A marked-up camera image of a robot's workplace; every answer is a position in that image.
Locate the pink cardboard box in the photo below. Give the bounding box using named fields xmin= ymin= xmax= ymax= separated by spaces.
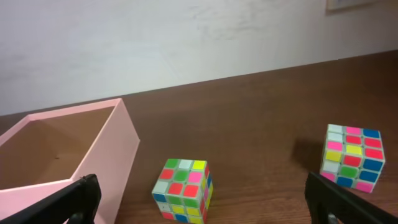
xmin=1 ymin=99 xmax=140 ymax=223

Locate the Rubik's cube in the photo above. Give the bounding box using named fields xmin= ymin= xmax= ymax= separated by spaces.
xmin=152 ymin=159 xmax=214 ymax=224
xmin=320 ymin=124 xmax=386 ymax=193

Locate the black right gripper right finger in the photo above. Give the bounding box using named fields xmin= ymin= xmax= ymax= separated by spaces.
xmin=305 ymin=172 xmax=397 ymax=224

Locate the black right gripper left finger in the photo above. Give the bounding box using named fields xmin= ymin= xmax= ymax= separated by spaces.
xmin=1 ymin=174 xmax=101 ymax=224

